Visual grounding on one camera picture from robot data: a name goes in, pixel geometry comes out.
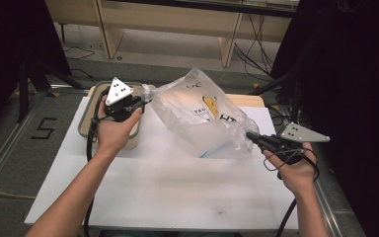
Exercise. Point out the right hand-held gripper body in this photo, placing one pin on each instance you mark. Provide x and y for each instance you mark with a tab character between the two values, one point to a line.
301	134

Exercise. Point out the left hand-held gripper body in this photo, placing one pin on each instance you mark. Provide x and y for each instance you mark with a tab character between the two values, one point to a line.
118	92

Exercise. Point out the clear plastic bag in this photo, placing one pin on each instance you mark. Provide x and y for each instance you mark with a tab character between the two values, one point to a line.
184	112

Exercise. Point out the beige storage basket grey rim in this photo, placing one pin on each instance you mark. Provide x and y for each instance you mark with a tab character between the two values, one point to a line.
87	121

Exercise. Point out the blue toothbrush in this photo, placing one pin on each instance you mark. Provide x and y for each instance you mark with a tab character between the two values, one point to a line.
205	153

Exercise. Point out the person's left hand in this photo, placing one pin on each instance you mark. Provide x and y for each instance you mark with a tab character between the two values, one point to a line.
113	135

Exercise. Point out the person's right hand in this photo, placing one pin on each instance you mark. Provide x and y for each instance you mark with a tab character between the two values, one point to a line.
297	177

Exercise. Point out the black tripod stand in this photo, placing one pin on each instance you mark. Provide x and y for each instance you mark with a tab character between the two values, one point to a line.
296	98
23	92

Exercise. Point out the dark curtain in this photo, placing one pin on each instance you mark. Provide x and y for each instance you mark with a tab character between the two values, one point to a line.
13	33
352	98

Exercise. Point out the light wooden desk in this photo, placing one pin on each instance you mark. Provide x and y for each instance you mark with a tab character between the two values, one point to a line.
164	19

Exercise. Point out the white board sheet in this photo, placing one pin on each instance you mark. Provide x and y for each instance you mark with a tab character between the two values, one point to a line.
161	197

